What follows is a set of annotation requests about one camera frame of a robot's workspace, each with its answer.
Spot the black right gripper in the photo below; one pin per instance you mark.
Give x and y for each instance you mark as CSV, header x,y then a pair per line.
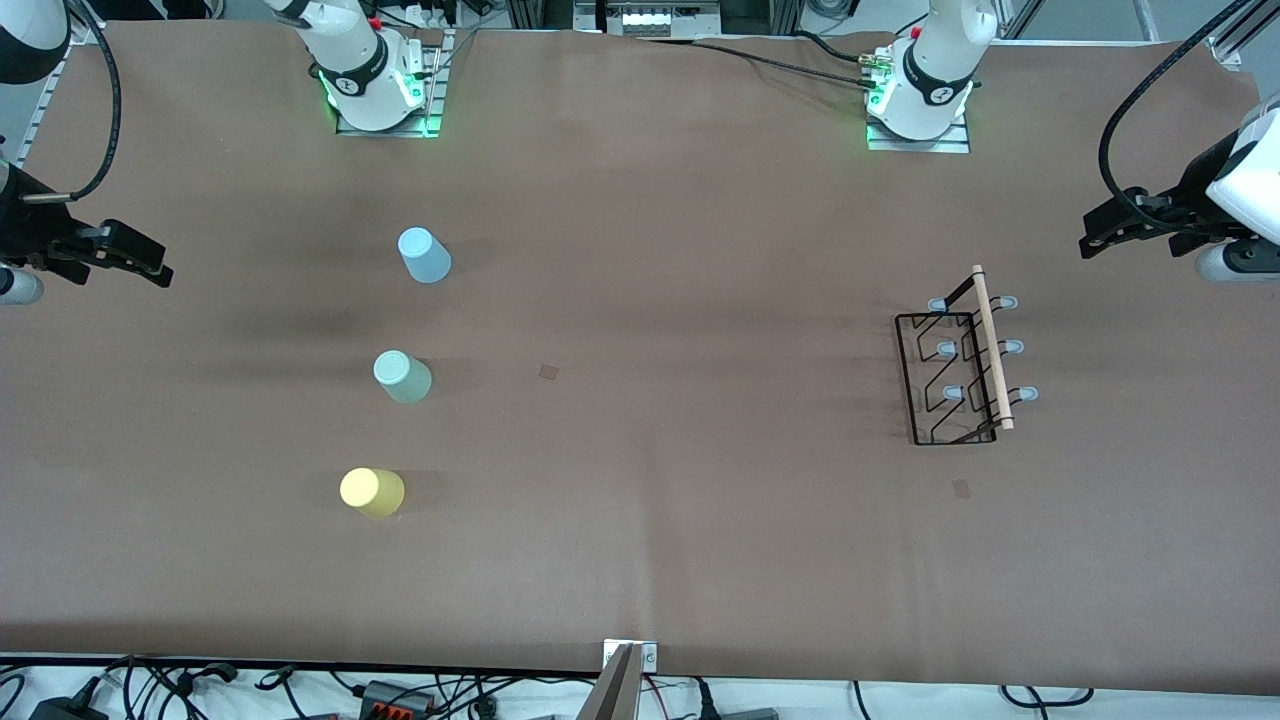
x,y
22,226

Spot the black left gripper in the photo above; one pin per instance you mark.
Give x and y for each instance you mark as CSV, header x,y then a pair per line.
x,y
1193,187

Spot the mint green plastic cup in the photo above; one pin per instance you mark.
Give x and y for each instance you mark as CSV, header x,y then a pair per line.
x,y
402,377

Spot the yellow plastic cup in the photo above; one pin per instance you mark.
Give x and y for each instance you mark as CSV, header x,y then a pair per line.
x,y
372,492

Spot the light blue plastic cup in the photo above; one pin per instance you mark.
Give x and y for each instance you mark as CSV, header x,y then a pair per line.
x,y
425,255

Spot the aluminium corner profile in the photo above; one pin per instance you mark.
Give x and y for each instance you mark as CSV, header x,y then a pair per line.
x,y
1235,40

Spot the black power adapter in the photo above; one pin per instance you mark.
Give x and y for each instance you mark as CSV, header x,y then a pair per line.
x,y
65,710

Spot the black orange connector box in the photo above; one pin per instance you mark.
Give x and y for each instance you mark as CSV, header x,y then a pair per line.
x,y
395,697

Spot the white power strip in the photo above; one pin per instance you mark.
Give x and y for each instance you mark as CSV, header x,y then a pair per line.
x,y
645,18

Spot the large paper table cover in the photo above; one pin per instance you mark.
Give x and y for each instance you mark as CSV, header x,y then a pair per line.
x,y
640,560

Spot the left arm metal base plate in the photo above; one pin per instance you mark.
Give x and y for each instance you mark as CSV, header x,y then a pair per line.
x,y
955,142

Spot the perforated aluminium rail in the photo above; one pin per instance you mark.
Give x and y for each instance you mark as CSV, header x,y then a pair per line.
x,y
40,110

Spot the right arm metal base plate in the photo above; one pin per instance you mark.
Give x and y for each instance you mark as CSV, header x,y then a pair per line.
x,y
437,90

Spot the silver mounting bracket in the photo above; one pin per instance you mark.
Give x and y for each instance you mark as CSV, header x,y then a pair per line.
x,y
648,655

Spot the aluminium camera post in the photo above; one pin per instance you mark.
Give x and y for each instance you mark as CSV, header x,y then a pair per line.
x,y
612,695

